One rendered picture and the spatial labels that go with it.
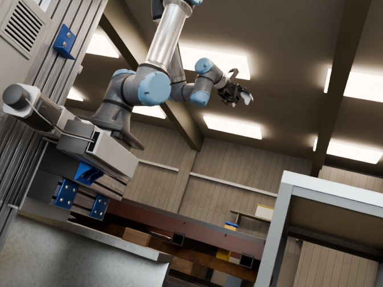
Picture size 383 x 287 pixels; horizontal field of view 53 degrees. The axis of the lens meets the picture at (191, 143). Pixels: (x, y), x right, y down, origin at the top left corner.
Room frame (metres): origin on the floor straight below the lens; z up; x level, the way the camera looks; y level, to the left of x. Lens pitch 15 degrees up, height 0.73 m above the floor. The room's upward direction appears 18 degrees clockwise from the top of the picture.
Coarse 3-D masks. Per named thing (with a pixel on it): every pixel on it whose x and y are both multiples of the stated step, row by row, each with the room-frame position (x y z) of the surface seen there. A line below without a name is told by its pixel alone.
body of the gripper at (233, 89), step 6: (228, 78) 1.53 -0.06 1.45; (228, 84) 1.53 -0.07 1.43; (234, 84) 1.58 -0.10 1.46; (222, 90) 1.54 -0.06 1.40; (228, 90) 1.56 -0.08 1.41; (234, 90) 1.57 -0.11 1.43; (240, 90) 1.60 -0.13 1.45; (222, 96) 1.59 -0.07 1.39; (228, 96) 1.59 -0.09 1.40; (234, 96) 1.57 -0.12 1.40; (240, 96) 1.60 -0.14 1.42; (228, 102) 1.64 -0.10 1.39; (234, 102) 1.62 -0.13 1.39
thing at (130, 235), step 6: (126, 228) 1.58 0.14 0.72; (126, 234) 1.58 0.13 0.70; (132, 234) 1.58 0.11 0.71; (138, 234) 1.57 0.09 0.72; (144, 234) 1.57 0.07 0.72; (126, 240) 1.58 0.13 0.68; (132, 240) 1.58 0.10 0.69; (138, 240) 1.57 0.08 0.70; (144, 240) 1.57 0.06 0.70; (144, 246) 1.57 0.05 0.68
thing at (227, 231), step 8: (128, 200) 1.77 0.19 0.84; (144, 208) 1.74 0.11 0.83; (152, 208) 1.73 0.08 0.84; (176, 216) 1.69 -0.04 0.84; (184, 216) 1.68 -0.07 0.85; (200, 224) 1.66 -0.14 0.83; (208, 224) 1.65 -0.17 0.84; (224, 232) 1.62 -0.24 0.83; (232, 232) 1.61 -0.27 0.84; (240, 232) 1.60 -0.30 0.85; (256, 240) 1.58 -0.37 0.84; (264, 240) 1.57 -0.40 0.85
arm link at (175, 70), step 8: (152, 0) 1.35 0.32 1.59; (152, 8) 1.38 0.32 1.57; (160, 8) 1.35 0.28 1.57; (152, 16) 1.40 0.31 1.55; (160, 16) 1.38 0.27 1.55; (176, 48) 1.45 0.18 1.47; (176, 56) 1.47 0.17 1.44; (176, 64) 1.48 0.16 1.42; (168, 72) 1.51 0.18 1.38; (176, 72) 1.49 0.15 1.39; (176, 80) 1.51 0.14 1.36; (184, 80) 1.52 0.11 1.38; (176, 88) 1.53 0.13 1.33; (176, 96) 1.55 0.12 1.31
